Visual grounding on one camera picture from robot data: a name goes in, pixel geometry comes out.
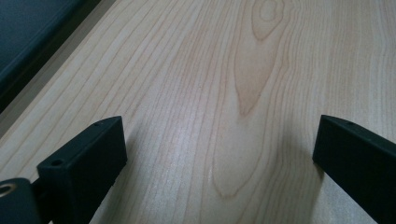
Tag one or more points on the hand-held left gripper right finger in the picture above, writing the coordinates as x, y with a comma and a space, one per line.
358, 161

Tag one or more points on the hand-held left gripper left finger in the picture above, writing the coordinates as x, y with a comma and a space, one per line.
84, 168

